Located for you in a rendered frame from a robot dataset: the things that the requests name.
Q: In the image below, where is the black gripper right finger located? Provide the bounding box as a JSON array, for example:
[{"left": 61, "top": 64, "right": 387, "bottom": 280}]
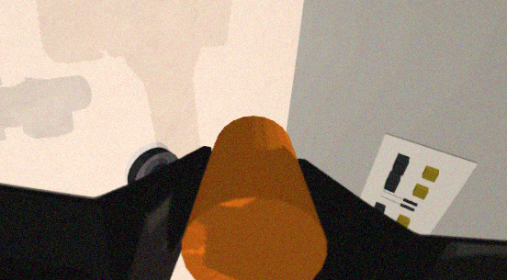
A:
[{"left": 298, "top": 159, "right": 507, "bottom": 280}]

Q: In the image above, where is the orange knob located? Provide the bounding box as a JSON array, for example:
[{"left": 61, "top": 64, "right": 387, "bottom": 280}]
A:
[{"left": 181, "top": 116, "right": 327, "bottom": 280}]

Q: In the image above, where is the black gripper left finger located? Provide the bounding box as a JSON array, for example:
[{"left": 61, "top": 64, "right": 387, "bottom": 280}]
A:
[{"left": 0, "top": 146, "right": 212, "bottom": 280}]

